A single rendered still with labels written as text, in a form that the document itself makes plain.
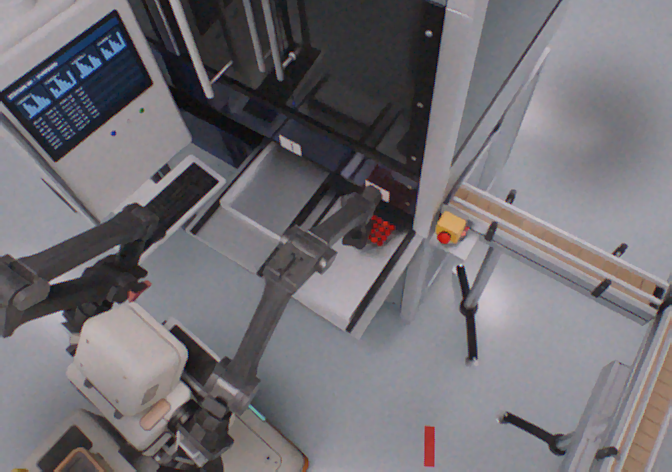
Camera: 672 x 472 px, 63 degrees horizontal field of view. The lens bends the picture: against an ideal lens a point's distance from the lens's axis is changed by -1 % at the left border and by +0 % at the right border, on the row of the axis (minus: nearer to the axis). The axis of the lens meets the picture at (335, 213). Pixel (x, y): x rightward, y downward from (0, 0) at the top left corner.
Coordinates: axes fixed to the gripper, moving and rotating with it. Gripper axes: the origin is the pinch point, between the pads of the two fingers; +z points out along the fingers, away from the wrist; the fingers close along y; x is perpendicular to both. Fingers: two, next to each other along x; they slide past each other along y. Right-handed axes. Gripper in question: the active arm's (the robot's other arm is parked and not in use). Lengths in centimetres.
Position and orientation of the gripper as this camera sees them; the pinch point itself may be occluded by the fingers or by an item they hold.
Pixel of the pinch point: (358, 243)
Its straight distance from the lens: 170.8
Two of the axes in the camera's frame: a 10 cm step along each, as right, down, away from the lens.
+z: 0.6, 4.7, 8.8
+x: -9.4, -2.7, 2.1
